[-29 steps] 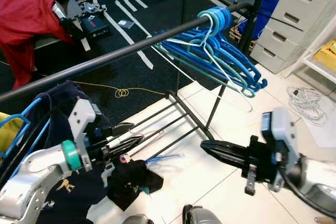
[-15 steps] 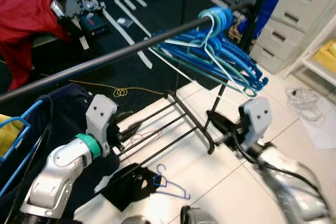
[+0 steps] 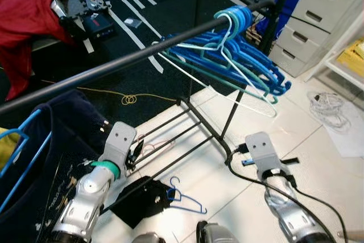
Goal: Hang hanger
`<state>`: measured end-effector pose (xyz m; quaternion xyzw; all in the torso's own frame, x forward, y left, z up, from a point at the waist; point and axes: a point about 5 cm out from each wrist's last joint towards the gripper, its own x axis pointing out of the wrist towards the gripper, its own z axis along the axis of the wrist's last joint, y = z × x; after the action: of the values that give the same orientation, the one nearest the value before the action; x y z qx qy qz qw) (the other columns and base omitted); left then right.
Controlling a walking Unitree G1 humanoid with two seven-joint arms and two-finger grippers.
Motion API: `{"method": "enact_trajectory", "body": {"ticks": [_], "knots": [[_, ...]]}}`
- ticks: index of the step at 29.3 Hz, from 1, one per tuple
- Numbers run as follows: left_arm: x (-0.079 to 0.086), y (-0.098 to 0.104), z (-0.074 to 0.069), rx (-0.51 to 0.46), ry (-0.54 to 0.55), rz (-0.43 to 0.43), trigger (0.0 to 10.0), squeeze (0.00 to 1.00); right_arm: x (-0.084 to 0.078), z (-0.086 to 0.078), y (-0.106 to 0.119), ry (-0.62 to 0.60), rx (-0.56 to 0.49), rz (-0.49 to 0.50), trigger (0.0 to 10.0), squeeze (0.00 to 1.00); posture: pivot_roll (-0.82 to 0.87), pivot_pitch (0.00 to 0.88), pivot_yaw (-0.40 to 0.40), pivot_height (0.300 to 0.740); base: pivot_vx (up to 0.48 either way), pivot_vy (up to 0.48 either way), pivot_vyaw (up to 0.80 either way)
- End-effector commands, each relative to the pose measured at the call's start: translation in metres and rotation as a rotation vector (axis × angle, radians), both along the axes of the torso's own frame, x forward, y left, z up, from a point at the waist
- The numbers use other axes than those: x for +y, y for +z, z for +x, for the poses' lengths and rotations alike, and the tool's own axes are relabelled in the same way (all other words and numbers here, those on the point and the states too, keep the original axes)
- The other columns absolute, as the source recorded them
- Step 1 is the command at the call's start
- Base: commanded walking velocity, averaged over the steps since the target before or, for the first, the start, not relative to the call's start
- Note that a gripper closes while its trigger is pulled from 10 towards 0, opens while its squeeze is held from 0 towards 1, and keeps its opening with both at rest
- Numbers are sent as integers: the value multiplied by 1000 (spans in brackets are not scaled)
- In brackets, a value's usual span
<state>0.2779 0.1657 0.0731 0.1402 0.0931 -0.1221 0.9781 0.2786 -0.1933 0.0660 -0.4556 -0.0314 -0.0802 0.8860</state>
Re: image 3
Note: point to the blue bag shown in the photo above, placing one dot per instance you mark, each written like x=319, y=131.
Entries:
x=284, y=9

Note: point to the white plastic hanger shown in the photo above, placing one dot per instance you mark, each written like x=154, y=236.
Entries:
x=250, y=104

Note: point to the yellow box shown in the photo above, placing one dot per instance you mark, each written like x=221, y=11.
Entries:
x=354, y=58

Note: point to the blue plastic hanger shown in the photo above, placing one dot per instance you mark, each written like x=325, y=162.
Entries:
x=34, y=157
x=250, y=69
x=190, y=200

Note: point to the white paper sheet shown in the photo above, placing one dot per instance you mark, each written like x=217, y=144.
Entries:
x=347, y=139

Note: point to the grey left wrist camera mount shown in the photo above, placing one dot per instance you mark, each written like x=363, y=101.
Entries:
x=120, y=140

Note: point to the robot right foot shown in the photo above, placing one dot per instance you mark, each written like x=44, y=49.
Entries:
x=216, y=233

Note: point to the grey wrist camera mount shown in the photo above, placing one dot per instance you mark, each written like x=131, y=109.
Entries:
x=120, y=140
x=263, y=149

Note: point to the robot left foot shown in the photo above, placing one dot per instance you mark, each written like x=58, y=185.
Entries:
x=149, y=238

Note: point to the black metal clothes rack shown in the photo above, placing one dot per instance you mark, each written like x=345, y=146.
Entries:
x=114, y=65

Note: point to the navy printed sweatshirt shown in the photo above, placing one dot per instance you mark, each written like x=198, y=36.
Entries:
x=51, y=180

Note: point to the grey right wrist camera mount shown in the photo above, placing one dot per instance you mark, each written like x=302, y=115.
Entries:
x=263, y=149

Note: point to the white drawer cabinet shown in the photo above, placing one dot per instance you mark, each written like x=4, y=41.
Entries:
x=318, y=21

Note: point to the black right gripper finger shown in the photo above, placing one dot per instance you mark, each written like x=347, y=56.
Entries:
x=290, y=161

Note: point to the red garment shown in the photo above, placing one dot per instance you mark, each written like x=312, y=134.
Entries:
x=28, y=9

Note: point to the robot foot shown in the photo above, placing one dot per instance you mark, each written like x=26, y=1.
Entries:
x=149, y=238
x=216, y=233

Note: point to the small white paper scrap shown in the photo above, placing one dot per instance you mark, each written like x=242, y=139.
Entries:
x=133, y=22

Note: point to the wooden stick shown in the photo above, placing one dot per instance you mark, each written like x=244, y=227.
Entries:
x=352, y=235

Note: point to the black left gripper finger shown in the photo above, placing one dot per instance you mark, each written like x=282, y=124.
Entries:
x=139, y=149

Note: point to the teal plastic hanger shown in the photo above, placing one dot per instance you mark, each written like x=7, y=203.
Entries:
x=230, y=38

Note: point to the black t-shirt white sleeve print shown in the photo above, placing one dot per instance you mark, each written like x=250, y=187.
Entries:
x=139, y=200

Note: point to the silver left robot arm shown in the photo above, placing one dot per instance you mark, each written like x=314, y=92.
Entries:
x=88, y=197

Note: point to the white shelf unit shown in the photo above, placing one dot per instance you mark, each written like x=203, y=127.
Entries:
x=335, y=46

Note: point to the long white tape strip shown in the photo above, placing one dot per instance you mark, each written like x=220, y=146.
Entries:
x=139, y=15
x=136, y=41

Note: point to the black electronic device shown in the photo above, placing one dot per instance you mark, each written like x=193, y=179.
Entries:
x=85, y=12

